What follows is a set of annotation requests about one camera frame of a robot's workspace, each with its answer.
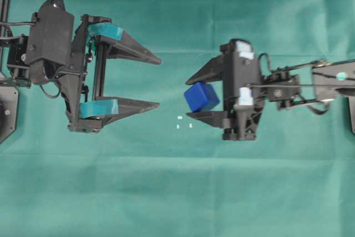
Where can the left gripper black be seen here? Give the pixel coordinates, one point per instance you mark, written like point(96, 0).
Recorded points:
point(71, 78)

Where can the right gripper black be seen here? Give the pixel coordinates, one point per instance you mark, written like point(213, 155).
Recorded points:
point(240, 72)

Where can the blue cube block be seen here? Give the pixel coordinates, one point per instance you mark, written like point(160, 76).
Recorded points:
point(201, 97)

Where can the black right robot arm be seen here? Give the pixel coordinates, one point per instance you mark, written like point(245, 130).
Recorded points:
point(313, 85)

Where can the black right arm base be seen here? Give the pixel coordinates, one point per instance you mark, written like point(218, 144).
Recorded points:
point(350, 105)

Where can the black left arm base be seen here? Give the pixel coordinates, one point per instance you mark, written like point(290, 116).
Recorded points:
point(9, 106)

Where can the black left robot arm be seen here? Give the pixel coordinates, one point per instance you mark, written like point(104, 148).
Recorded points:
point(95, 58)

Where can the green table cloth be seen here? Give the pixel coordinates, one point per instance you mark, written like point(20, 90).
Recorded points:
point(162, 173)

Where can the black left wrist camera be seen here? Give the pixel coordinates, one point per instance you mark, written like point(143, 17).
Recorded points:
point(49, 41)

